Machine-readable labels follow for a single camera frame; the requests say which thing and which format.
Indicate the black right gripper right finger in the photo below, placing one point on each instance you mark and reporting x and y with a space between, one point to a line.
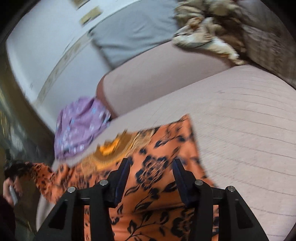
236 220

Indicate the beige patterned crumpled garment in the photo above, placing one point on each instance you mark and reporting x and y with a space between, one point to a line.
212 26

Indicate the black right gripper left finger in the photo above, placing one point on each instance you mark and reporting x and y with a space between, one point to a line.
66 219

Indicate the pink bolster pillow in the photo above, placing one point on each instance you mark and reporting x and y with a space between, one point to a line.
155 73

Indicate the beige quilted bed cover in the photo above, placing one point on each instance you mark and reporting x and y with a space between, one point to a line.
244 121

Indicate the person's left hand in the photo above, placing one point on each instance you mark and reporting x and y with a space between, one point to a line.
12 190

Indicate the orange black floral garment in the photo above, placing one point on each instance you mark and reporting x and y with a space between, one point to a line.
151 208

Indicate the grey pillow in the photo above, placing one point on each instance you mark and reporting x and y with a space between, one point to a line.
135 29

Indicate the purple floral garment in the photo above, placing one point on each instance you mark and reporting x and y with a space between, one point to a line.
78 124

